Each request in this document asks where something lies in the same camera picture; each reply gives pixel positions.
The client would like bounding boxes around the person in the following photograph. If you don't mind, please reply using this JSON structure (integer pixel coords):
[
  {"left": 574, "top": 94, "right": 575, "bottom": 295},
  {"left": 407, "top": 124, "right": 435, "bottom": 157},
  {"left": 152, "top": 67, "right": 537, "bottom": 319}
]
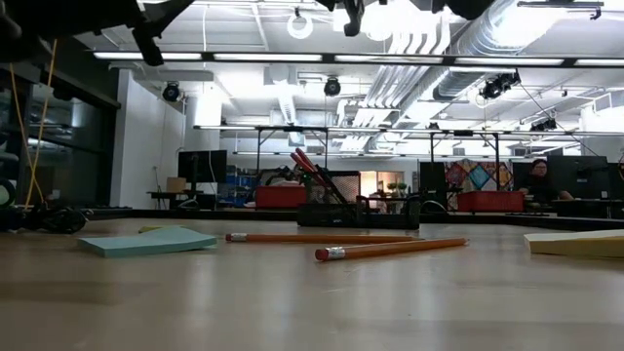
[{"left": 518, "top": 158, "right": 575, "bottom": 204}]

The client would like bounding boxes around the white ring ceiling lamp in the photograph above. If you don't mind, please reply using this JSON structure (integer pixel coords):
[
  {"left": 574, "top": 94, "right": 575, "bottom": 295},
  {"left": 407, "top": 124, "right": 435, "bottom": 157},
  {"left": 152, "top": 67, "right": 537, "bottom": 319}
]
[{"left": 286, "top": 10, "right": 315, "bottom": 41}]

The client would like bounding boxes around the black mesh desk organizer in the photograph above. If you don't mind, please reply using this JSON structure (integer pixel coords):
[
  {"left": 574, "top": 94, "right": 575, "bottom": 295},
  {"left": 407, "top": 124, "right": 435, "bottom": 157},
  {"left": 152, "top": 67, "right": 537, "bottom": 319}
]
[{"left": 295, "top": 169, "right": 421, "bottom": 230}]

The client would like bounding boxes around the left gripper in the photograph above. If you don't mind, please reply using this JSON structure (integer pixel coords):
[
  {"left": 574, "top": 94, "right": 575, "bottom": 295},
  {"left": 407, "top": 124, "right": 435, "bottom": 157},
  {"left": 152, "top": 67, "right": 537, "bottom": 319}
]
[{"left": 72, "top": 0, "right": 196, "bottom": 67}]

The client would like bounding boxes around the yellow pencil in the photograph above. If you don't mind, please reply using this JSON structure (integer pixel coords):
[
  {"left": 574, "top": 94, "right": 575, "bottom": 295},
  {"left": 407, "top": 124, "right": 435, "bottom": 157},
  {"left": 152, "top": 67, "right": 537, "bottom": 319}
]
[
  {"left": 314, "top": 237, "right": 470, "bottom": 262},
  {"left": 224, "top": 232, "right": 424, "bottom": 245}
]

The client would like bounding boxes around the blue sticky note pad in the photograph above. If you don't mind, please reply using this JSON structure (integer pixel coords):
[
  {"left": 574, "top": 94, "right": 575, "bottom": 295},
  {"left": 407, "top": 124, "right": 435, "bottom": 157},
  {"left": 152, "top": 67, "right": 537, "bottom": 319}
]
[{"left": 77, "top": 224, "right": 219, "bottom": 259}]

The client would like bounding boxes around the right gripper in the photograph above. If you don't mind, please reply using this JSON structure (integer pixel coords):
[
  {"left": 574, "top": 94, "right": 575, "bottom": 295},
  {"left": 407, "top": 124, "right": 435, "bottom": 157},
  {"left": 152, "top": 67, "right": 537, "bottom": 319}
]
[{"left": 343, "top": 0, "right": 494, "bottom": 38}]

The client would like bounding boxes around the black metal table frame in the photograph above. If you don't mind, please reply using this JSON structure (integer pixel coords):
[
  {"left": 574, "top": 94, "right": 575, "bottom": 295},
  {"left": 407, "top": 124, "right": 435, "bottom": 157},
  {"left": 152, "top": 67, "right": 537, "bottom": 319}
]
[{"left": 87, "top": 207, "right": 624, "bottom": 231}]

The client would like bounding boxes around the black cable bundle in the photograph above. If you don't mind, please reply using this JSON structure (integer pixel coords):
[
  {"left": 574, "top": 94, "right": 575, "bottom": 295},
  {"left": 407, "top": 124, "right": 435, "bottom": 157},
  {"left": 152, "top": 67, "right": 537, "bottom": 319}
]
[{"left": 2, "top": 200, "right": 94, "bottom": 235}]

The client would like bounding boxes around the black computer monitor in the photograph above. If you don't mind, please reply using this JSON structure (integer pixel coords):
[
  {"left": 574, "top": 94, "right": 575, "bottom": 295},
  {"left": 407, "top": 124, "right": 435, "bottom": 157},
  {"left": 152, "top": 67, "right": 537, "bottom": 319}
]
[
  {"left": 176, "top": 149, "right": 228, "bottom": 184},
  {"left": 546, "top": 155, "right": 610, "bottom": 200}
]

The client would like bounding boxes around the red plastic bin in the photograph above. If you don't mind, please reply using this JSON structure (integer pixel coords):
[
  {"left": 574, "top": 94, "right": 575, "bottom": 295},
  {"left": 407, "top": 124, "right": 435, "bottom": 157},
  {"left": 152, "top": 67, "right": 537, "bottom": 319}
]
[
  {"left": 254, "top": 184, "right": 308, "bottom": 211},
  {"left": 456, "top": 190, "right": 526, "bottom": 214}
]

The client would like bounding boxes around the yellow cable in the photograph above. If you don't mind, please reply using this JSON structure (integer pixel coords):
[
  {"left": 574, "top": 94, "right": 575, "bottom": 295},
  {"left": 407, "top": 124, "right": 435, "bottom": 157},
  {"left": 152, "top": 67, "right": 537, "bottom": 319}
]
[{"left": 8, "top": 38, "right": 59, "bottom": 209}]

